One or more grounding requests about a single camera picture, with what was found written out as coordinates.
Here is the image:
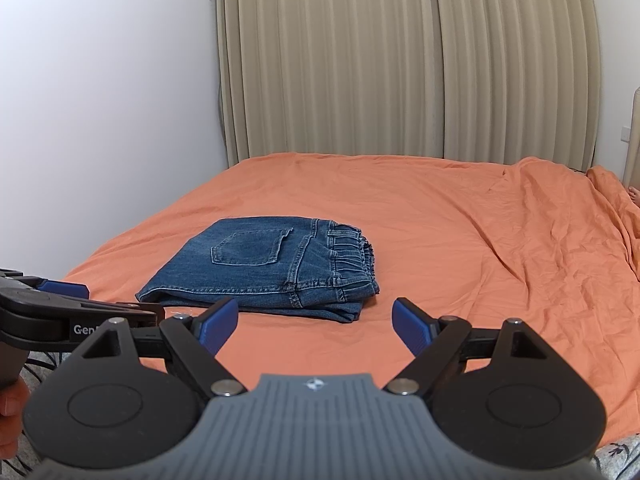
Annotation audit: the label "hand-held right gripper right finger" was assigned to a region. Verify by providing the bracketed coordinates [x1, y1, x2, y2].
[382, 297, 549, 397]

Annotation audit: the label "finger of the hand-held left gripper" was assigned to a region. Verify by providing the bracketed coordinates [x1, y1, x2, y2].
[0, 290, 167, 332]
[0, 270, 91, 304]

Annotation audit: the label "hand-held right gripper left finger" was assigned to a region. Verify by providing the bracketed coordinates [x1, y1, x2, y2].
[82, 297, 249, 399]

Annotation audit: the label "blue denim pants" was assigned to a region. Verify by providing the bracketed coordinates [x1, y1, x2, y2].
[135, 216, 381, 325]

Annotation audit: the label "person's left hand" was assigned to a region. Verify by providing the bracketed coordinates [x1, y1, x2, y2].
[0, 379, 30, 445]

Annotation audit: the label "orange bed sheet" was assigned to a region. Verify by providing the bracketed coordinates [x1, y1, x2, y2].
[60, 152, 640, 450]

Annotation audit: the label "grey patterned mattress cover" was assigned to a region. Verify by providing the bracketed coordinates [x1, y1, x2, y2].
[0, 350, 640, 480]

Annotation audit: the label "beige pleated curtain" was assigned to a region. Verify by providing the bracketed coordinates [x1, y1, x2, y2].
[215, 0, 602, 170]

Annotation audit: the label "white furniture edge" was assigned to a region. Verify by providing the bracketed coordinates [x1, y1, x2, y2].
[623, 87, 640, 190]

